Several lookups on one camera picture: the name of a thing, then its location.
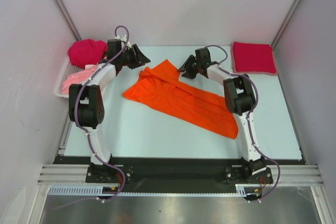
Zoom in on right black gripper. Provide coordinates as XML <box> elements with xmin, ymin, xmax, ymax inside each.
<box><xmin>177</xmin><ymin>55</ymin><xmax>202</xmax><ymax>79</ymax></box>

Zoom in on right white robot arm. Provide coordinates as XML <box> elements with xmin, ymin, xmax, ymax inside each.
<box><xmin>178</xmin><ymin>47</ymin><xmax>266</xmax><ymax>183</ymax></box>

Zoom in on folded red t shirt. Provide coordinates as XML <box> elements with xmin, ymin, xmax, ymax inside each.
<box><xmin>232</xmin><ymin>41</ymin><xmax>277</xmax><ymax>74</ymax></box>

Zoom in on white slotted cable duct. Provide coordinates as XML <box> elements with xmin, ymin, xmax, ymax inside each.
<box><xmin>48</xmin><ymin>185</ymin><xmax>260</xmax><ymax>197</ymax></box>

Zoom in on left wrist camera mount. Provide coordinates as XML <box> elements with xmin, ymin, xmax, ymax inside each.
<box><xmin>114</xmin><ymin>34</ymin><xmax>128</xmax><ymax>40</ymax></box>

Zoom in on aluminium frame rail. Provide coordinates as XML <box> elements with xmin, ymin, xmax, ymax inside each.
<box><xmin>37</xmin><ymin>164</ymin><xmax>324</xmax><ymax>187</ymax></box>

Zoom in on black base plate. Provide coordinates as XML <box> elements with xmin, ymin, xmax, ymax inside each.
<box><xmin>52</xmin><ymin>155</ymin><xmax>274</xmax><ymax>194</ymax></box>

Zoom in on crumpled pink t shirt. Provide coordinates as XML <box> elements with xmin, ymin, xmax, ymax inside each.
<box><xmin>61</xmin><ymin>69</ymin><xmax>95</xmax><ymax>94</ymax></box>

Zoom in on white plastic basket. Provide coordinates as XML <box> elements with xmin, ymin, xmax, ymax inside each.
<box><xmin>54</xmin><ymin>44</ymin><xmax>118</xmax><ymax>99</ymax></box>

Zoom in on orange t shirt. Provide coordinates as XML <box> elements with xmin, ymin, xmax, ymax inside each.
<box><xmin>123</xmin><ymin>60</ymin><xmax>238</xmax><ymax>140</ymax></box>

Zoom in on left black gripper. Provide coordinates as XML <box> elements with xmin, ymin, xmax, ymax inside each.
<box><xmin>118</xmin><ymin>44</ymin><xmax>150</xmax><ymax>70</ymax></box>

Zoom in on crumpled magenta t shirt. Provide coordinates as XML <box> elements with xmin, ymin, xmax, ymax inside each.
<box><xmin>68</xmin><ymin>39</ymin><xmax>107</xmax><ymax>69</ymax></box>

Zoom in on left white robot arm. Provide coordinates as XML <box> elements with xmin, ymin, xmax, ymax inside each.
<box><xmin>69</xmin><ymin>38</ymin><xmax>151</xmax><ymax>182</ymax></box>

